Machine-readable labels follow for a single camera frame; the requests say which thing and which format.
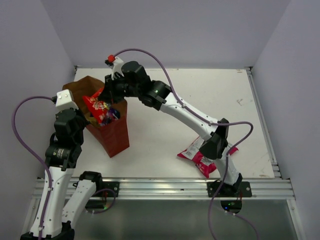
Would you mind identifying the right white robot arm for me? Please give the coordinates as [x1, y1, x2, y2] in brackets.
[98, 57, 243, 197]

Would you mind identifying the pink foil snack bag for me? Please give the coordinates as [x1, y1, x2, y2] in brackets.
[177, 136, 239, 179]

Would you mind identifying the aluminium front rail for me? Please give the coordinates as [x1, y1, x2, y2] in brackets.
[32, 176, 296, 201]

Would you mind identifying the red snack packet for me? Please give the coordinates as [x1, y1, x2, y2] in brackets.
[82, 87, 110, 124]

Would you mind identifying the purple cable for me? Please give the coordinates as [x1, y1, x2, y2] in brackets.
[11, 95, 56, 240]
[113, 48, 262, 240]

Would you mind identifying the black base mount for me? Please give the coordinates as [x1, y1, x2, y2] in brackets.
[94, 181, 120, 198]
[206, 180, 253, 198]

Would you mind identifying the purple candy packet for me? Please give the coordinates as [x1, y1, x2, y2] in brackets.
[100, 107, 121, 126]

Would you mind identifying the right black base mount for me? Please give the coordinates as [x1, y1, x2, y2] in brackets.
[206, 180, 253, 198]

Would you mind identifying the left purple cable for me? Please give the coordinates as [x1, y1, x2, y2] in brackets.
[11, 95, 56, 240]

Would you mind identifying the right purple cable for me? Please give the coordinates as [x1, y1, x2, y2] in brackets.
[113, 48, 262, 240]

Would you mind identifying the red paper bag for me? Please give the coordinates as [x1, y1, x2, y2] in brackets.
[62, 76, 130, 158]

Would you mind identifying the aluminium right side rail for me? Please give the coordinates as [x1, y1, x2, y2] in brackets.
[245, 67, 282, 179]

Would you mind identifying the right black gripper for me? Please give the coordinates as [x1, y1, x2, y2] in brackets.
[99, 72, 141, 105]

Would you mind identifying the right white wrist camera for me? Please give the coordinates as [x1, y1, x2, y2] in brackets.
[104, 54, 125, 80]

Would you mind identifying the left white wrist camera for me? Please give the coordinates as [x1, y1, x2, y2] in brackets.
[55, 89, 79, 112]

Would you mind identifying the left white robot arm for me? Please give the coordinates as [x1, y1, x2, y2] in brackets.
[20, 108, 104, 240]

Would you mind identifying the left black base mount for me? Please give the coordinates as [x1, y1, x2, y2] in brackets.
[94, 181, 120, 198]

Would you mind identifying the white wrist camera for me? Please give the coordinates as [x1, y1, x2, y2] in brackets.
[55, 89, 79, 112]
[104, 54, 125, 80]

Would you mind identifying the aluminium rail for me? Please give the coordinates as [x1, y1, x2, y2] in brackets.
[32, 176, 296, 201]
[245, 67, 282, 179]

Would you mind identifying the tan kettle chips bag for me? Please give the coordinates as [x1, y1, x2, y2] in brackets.
[85, 114, 100, 128]

